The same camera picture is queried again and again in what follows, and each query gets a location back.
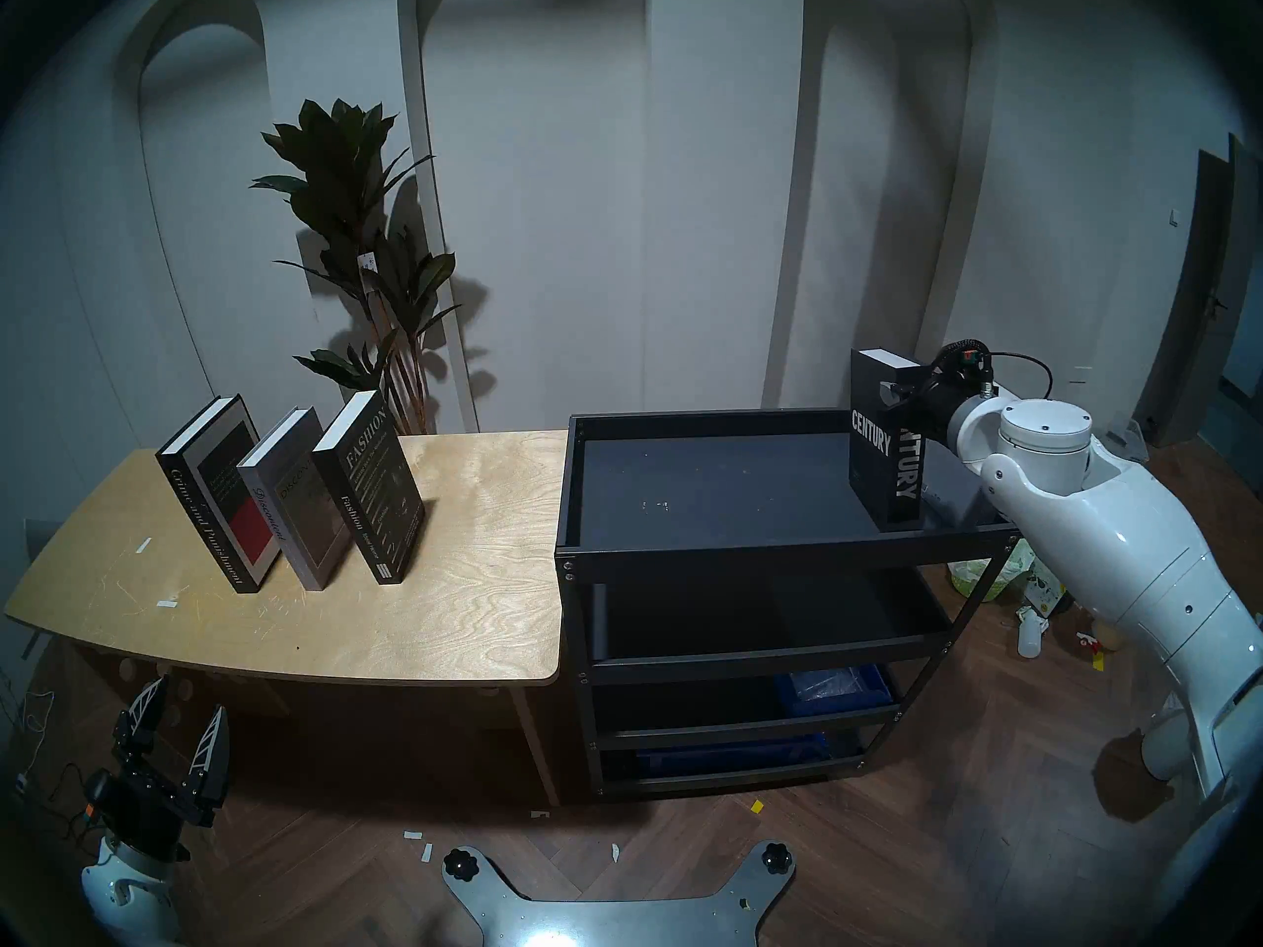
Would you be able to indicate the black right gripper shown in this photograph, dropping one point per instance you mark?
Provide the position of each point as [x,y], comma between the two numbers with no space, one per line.
[942,398]

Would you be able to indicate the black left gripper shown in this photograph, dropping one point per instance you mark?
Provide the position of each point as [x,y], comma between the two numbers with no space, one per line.
[138,807]

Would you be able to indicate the black Century book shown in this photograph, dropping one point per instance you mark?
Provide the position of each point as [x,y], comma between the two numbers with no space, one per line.
[873,472]

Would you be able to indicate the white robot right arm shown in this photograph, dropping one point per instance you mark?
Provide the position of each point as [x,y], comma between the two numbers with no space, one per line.
[1115,541]

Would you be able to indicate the black metal shelf cart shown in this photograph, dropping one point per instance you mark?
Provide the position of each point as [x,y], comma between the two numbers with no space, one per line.
[730,481]

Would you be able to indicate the light wooden display table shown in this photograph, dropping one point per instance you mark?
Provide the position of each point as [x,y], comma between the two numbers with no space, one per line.
[395,619]

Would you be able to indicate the light green plastic bag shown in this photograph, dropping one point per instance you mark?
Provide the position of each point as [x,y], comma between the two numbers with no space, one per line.
[977,580]

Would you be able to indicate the green and white carton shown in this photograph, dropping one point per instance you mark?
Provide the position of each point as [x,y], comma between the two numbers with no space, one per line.
[1046,592]

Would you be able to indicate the Crime and Punishment book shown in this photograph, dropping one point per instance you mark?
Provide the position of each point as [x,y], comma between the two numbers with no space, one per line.
[222,491]

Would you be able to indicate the grey Discontent book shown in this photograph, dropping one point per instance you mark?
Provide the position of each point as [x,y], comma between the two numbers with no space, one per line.
[301,506]

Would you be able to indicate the white spray bottle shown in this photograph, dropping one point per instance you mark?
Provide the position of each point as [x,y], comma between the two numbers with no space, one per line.
[1031,634]

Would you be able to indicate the blue bin with clear bag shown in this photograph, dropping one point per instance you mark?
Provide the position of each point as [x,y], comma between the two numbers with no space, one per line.
[839,687]

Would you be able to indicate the black star knob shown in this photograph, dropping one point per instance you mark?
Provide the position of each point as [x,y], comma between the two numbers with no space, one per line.
[776,858]
[460,864]

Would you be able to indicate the dark door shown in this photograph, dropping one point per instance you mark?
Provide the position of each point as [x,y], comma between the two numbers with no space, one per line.
[1199,294]

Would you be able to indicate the black Fashion book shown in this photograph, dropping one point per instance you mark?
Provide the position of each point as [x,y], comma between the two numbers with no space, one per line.
[370,491]

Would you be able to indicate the red and yellow small item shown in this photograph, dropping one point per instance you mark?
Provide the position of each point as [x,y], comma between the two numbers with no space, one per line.
[1093,651]

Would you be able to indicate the blue plastic bin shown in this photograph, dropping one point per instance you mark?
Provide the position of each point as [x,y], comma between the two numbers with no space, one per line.
[730,756]

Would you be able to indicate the tall green potted plant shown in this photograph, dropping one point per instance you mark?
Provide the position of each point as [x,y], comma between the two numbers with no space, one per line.
[340,166]

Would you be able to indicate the grey metal robot base plate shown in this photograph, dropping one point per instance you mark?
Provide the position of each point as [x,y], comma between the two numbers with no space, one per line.
[612,920]

